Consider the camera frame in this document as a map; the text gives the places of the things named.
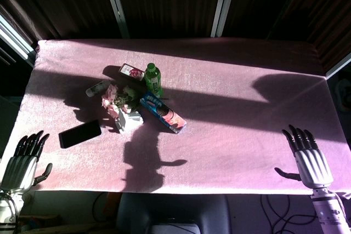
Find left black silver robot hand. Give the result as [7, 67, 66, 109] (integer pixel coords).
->
[0, 130, 53, 193]

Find pink flower bouquet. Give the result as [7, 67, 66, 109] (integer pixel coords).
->
[101, 83, 142, 118]

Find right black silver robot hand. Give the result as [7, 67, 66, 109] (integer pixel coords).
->
[274, 124, 335, 189]

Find black smartphone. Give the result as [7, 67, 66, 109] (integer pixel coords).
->
[58, 119, 102, 149]

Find white frame post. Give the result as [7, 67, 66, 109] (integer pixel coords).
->
[100, 0, 131, 39]
[210, 0, 240, 38]

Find black floor cables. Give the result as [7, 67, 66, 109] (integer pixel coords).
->
[259, 194, 322, 234]

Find green drink bottle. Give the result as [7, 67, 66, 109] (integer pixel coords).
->
[144, 62, 163, 99]

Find red white snack box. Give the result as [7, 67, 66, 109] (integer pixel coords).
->
[118, 63, 146, 82]

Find small white bottle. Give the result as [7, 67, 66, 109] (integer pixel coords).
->
[85, 79, 112, 98]

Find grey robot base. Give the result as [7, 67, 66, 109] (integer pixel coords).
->
[116, 192, 230, 234]

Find blue cookie box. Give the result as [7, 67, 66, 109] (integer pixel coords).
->
[139, 91, 188, 134]

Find white side frame rail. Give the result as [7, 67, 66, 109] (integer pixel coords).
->
[325, 52, 351, 79]
[0, 14, 37, 66]

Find pink tablecloth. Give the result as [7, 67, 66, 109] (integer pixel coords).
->
[0, 38, 351, 195]

